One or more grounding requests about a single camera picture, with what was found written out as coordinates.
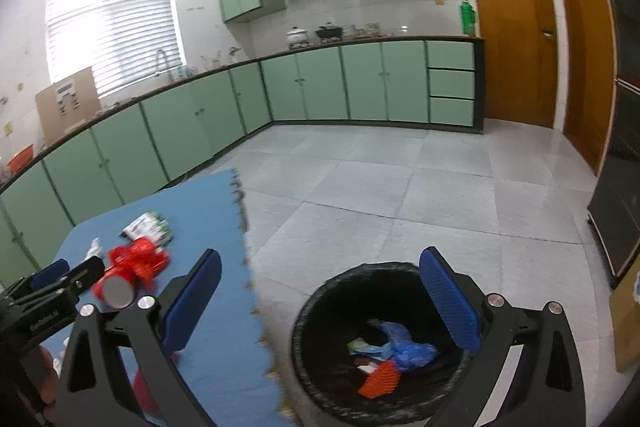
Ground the blue scalloped table mat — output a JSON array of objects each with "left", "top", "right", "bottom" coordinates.
[{"left": 37, "top": 168, "right": 301, "bottom": 427}]

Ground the green thermos flask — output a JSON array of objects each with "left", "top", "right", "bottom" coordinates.
[{"left": 459, "top": 0, "right": 477, "bottom": 38}]

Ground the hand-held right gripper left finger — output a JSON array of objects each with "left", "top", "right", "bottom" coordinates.
[{"left": 56, "top": 248, "right": 222, "bottom": 427}]

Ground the wooden door with frame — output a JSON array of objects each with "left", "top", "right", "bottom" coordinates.
[{"left": 546, "top": 0, "right": 617, "bottom": 178}]

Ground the red plastic bag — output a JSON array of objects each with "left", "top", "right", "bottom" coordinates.
[{"left": 107, "top": 239, "right": 171, "bottom": 280}]

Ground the brown cardboard sheet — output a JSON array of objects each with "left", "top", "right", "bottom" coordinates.
[{"left": 35, "top": 67, "right": 101, "bottom": 148}]

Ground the black wok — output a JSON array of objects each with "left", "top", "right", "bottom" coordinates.
[{"left": 315, "top": 22, "right": 343, "bottom": 42}]

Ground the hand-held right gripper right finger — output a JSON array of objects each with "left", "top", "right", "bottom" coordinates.
[{"left": 419, "top": 247, "right": 587, "bottom": 427}]

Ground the person's left hand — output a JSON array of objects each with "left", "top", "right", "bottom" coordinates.
[{"left": 30, "top": 347, "right": 63, "bottom": 408}]

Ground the black glass cabinet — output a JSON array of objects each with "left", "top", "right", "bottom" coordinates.
[{"left": 587, "top": 0, "right": 640, "bottom": 278}]

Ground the orange foam fruit net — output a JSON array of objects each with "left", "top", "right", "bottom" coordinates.
[{"left": 359, "top": 357, "right": 401, "bottom": 400}]

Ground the white window blind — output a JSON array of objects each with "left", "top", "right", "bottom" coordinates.
[{"left": 45, "top": 0, "right": 183, "bottom": 100}]

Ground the red snack packet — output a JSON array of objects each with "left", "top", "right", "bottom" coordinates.
[{"left": 132, "top": 352, "right": 176, "bottom": 413}]

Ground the red plastic basin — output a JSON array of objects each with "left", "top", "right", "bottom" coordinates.
[{"left": 6, "top": 144, "right": 37, "bottom": 172}]

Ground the green base cabinet run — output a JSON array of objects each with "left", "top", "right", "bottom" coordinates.
[{"left": 0, "top": 35, "right": 486, "bottom": 290}]

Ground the round bin with black liner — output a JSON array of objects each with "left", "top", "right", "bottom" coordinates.
[{"left": 291, "top": 262, "right": 473, "bottom": 425}]

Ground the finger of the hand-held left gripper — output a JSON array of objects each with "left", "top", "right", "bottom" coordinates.
[
  {"left": 55, "top": 257, "right": 107, "bottom": 303},
  {"left": 17, "top": 258, "right": 71, "bottom": 289}
]

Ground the blue plastic bag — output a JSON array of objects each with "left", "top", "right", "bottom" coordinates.
[{"left": 367, "top": 319, "right": 438, "bottom": 370}]

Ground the green black snack wrapper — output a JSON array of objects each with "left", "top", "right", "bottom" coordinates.
[{"left": 120, "top": 213, "right": 173, "bottom": 244}]

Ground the light blue plastic wrapper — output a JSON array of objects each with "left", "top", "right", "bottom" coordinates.
[{"left": 347, "top": 338, "right": 386, "bottom": 355}]

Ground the red drink can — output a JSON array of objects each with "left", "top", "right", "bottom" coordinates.
[{"left": 91, "top": 269, "right": 138, "bottom": 310}]

